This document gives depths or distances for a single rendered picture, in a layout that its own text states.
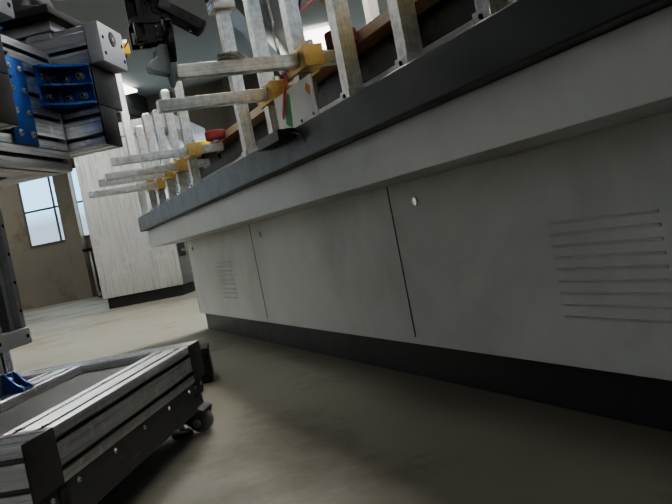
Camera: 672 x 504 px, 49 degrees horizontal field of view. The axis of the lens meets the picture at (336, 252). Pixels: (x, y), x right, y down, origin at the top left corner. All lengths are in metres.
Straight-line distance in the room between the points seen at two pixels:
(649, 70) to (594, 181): 0.41
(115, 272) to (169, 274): 0.62
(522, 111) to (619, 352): 0.48
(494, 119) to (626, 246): 0.31
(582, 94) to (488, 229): 0.61
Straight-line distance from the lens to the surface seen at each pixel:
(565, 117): 1.07
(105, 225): 8.70
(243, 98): 1.99
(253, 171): 2.17
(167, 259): 8.47
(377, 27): 1.78
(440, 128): 1.32
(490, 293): 1.64
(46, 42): 1.82
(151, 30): 1.70
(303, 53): 1.76
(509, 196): 1.52
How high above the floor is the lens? 0.45
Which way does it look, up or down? 2 degrees down
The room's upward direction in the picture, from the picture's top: 11 degrees counter-clockwise
